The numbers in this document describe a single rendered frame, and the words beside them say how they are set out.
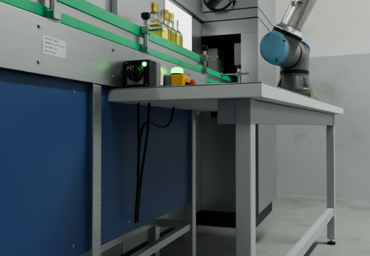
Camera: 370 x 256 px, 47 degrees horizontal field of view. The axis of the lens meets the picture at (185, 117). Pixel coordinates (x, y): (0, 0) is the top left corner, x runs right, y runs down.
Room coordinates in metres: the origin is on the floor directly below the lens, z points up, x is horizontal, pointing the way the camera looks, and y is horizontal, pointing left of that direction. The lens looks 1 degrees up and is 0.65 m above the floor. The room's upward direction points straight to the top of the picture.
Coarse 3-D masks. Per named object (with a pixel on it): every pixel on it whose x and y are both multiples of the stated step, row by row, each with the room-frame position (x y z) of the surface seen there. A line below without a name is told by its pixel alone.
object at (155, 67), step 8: (128, 64) 1.22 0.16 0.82; (136, 64) 1.21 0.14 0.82; (152, 64) 1.22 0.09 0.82; (160, 64) 1.27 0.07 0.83; (144, 72) 1.20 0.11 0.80; (152, 72) 1.22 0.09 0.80; (160, 72) 1.27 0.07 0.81; (128, 80) 1.22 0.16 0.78; (144, 80) 1.20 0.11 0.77; (152, 80) 1.22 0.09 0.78; (160, 80) 1.27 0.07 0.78
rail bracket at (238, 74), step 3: (237, 66) 2.52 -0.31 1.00; (240, 66) 2.51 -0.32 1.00; (237, 69) 2.52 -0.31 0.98; (237, 72) 2.52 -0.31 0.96; (240, 72) 2.51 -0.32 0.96; (222, 75) 2.56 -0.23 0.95; (225, 75) 2.56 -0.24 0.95; (237, 75) 2.52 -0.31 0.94; (240, 75) 2.51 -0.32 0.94; (237, 78) 2.52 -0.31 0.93; (237, 81) 2.53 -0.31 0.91
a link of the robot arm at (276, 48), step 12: (300, 0) 1.55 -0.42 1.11; (312, 0) 1.55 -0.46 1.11; (288, 12) 1.58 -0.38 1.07; (300, 12) 1.56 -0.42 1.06; (276, 24) 1.62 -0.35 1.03; (288, 24) 1.58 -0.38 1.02; (300, 24) 1.58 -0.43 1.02; (264, 36) 1.61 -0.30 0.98; (276, 36) 1.57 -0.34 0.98; (288, 36) 1.57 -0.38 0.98; (300, 36) 1.59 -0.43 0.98; (264, 48) 1.61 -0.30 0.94; (276, 48) 1.58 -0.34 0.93; (288, 48) 1.57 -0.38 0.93; (276, 60) 1.59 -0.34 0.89; (288, 60) 1.62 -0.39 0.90
